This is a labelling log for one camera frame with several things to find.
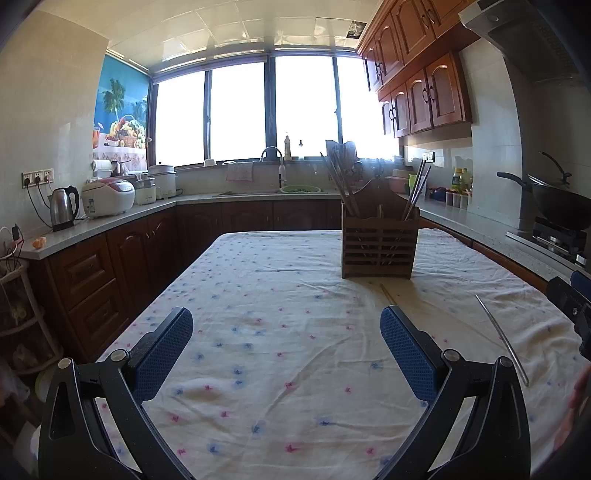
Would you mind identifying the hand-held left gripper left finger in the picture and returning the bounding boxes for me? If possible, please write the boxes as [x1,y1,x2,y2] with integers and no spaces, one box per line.
[38,307,194,480]

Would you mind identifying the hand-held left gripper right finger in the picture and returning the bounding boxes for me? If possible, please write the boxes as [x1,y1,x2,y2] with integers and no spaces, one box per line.
[374,305,532,480]

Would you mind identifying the metal chopstick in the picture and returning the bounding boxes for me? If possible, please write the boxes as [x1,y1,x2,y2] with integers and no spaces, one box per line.
[409,165,433,220]
[475,294,531,387]
[403,159,426,220]

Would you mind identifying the wooden utensil holder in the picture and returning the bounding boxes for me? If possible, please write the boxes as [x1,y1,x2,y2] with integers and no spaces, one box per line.
[341,178,421,280]

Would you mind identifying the bundle of wooden chopsticks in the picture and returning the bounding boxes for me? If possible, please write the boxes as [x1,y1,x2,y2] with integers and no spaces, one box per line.
[320,151,363,219]

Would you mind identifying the dish rack with utensils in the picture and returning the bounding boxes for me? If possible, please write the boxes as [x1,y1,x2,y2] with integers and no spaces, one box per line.
[323,138,370,183]

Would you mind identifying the person's right hand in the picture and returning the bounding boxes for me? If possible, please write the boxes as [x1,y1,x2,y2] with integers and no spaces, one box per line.
[551,376,591,455]

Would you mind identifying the gas stove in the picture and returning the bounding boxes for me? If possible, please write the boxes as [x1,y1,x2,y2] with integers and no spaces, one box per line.
[505,217,591,268]

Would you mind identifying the black wok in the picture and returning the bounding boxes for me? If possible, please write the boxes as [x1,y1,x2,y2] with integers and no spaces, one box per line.
[497,172,591,232]

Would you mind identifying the wooden base cabinets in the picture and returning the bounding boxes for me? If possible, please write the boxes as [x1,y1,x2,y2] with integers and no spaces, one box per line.
[30,198,550,365]

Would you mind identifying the wok lid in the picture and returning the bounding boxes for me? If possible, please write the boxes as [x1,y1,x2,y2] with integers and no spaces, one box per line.
[527,151,573,188]

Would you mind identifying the floral white tablecloth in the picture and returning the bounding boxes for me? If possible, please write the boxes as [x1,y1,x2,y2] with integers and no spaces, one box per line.
[95,228,585,480]

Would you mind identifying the white corner shelf rack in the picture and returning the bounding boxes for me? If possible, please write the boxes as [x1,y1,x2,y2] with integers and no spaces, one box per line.
[0,263,63,398]

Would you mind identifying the row of seasoning jars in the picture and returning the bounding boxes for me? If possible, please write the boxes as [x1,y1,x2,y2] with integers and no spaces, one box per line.
[429,186,474,209]

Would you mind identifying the grey stone countertop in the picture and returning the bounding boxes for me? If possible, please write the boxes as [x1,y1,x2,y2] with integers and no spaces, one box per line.
[18,191,591,282]

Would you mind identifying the small white electric steamer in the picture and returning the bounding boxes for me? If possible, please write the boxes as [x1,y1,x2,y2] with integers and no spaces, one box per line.
[134,173,160,206]

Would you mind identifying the white red rice cooker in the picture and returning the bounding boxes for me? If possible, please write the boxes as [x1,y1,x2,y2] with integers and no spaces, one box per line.
[82,178,136,219]

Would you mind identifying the large white cooker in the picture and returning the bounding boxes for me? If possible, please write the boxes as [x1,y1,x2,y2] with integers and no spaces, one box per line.
[148,162,178,200]

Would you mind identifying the pink storage container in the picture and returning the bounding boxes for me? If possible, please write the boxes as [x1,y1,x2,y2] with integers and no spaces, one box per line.
[385,169,411,192]

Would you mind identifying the steel electric kettle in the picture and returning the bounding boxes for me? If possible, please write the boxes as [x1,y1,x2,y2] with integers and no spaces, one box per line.
[49,185,80,232]

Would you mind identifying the white dishcloth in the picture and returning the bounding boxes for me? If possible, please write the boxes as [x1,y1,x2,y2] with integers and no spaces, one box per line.
[225,162,254,182]

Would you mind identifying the chrome faucet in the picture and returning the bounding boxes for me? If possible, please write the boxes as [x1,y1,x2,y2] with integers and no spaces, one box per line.
[261,146,288,189]

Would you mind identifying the range hood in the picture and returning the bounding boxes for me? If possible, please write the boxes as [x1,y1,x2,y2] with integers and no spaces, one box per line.
[458,0,591,84]

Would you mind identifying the fruit print window blind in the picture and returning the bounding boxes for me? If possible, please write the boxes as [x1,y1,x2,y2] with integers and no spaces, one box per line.
[92,53,152,162]

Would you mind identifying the kitchen window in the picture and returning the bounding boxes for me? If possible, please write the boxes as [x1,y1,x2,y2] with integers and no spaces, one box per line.
[150,48,402,167]

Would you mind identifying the black charger cable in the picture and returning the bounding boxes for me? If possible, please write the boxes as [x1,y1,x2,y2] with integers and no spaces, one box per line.
[0,224,26,273]

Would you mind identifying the row of wall sockets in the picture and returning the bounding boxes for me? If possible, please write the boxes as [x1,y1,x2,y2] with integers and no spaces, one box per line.
[21,168,55,188]

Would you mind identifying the wooden wall cabinets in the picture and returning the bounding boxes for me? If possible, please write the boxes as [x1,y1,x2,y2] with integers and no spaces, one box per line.
[358,0,481,139]

